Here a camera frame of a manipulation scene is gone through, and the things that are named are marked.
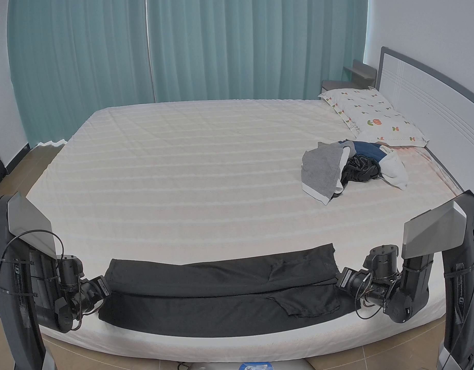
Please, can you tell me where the black shiny garment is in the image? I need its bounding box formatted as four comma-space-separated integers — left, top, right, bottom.
331, 156, 381, 197

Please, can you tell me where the grey garment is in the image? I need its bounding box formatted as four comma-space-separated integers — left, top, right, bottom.
300, 142, 355, 206

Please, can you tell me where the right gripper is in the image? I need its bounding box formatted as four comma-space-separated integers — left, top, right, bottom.
336, 267, 367, 294

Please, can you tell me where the blue-green curtain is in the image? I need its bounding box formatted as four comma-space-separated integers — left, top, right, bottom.
6, 0, 157, 142
144, 0, 370, 101

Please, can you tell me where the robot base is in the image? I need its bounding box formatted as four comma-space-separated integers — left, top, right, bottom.
183, 362, 311, 370

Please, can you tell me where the bed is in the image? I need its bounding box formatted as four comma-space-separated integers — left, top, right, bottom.
25, 46, 474, 363

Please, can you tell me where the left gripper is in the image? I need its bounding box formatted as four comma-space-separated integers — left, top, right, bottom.
93, 275, 111, 302

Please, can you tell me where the white garment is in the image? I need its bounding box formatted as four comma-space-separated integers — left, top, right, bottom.
379, 151, 409, 191

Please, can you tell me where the dark blue garment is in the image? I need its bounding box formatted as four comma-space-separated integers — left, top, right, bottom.
337, 140, 388, 165

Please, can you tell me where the black T-shirt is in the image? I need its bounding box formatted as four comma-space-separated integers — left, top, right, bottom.
98, 244, 351, 338

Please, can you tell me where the grey bedside table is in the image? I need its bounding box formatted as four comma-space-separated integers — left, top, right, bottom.
321, 59, 377, 91

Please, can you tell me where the white printed pillow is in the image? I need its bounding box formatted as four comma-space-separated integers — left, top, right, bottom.
318, 87, 430, 147

